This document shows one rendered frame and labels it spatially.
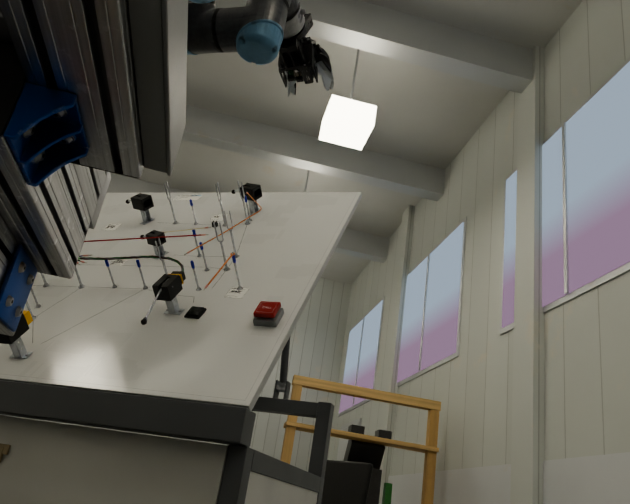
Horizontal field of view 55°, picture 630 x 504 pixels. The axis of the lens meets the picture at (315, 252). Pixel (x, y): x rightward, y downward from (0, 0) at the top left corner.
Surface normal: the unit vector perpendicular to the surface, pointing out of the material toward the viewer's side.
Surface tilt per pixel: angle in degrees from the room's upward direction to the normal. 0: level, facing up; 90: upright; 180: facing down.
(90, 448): 90
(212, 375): 54
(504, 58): 90
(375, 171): 90
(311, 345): 90
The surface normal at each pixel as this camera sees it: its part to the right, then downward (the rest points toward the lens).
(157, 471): -0.26, -0.43
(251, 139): 0.21, -0.37
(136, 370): -0.12, -0.88
